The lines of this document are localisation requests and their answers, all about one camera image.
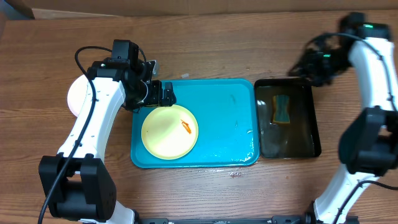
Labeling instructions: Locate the yellow-green plate with ketchup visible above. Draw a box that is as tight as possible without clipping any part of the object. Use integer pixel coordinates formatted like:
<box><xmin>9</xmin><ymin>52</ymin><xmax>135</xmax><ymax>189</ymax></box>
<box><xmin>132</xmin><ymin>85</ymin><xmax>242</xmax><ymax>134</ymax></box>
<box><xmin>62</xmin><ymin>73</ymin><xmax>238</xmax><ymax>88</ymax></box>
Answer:
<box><xmin>141</xmin><ymin>105</ymin><xmax>199</xmax><ymax>160</ymax></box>

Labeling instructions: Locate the green and yellow sponge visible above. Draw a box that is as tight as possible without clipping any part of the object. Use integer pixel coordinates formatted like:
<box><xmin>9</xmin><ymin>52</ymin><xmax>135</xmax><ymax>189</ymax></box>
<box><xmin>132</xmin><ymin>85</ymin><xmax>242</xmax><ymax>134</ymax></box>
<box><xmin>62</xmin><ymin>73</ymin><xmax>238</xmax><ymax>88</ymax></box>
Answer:
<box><xmin>272</xmin><ymin>95</ymin><xmax>290</xmax><ymax>124</ymax></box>

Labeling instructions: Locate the white plate with ketchup streak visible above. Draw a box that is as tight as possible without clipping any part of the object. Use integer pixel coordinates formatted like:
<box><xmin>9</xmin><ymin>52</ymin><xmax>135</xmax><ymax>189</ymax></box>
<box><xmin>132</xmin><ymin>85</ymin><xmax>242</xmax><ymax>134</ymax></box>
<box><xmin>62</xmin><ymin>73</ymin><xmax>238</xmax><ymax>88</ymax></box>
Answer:
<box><xmin>67</xmin><ymin>75</ymin><xmax>88</xmax><ymax>117</ymax></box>

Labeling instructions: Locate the turquoise plastic tray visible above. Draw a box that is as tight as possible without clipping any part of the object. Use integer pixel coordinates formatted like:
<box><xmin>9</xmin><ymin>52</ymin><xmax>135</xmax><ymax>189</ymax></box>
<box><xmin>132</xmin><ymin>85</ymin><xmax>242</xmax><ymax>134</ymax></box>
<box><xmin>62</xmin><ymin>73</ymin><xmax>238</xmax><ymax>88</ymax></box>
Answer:
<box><xmin>131</xmin><ymin>78</ymin><xmax>259</xmax><ymax>169</ymax></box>

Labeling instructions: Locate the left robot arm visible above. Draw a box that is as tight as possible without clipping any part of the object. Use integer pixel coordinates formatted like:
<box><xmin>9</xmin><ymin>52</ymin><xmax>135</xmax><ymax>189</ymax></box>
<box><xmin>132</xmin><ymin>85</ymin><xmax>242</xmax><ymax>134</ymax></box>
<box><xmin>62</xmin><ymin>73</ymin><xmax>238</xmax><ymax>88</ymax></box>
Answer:
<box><xmin>37</xmin><ymin>39</ymin><xmax>177</xmax><ymax>223</ymax></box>

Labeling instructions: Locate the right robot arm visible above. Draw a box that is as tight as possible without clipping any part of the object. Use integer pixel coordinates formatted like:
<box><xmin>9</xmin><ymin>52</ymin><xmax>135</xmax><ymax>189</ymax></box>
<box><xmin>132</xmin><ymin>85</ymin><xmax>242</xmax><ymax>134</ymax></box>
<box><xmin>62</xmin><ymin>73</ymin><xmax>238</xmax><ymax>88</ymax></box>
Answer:
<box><xmin>289</xmin><ymin>12</ymin><xmax>397</xmax><ymax>223</ymax></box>

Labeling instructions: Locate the black water tray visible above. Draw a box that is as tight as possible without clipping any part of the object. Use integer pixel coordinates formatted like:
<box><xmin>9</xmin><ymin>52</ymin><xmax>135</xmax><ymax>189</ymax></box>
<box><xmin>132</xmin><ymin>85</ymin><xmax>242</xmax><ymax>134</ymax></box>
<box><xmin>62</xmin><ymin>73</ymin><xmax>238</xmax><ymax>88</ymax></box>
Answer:
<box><xmin>254</xmin><ymin>78</ymin><xmax>322</xmax><ymax>159</ymax></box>

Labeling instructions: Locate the cardboard panel at back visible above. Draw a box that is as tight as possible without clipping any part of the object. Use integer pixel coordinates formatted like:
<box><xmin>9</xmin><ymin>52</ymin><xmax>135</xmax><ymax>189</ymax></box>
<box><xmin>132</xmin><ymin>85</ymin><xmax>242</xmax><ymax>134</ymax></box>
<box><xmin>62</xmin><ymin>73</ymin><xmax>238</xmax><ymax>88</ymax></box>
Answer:
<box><xmin>1</xmin><ymin>0</ymin><xmax>397</xmax><ymax>19</ymax></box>

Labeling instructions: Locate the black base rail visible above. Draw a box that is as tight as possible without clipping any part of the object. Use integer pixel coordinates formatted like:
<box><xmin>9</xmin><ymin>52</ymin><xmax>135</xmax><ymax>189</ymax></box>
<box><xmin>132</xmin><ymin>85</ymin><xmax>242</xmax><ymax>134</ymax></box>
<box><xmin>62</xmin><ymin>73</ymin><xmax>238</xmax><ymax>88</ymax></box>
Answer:
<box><xmin>134</xmin><ymin>214</ymin><xmax>322</xmax><ymax>224</ymax></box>

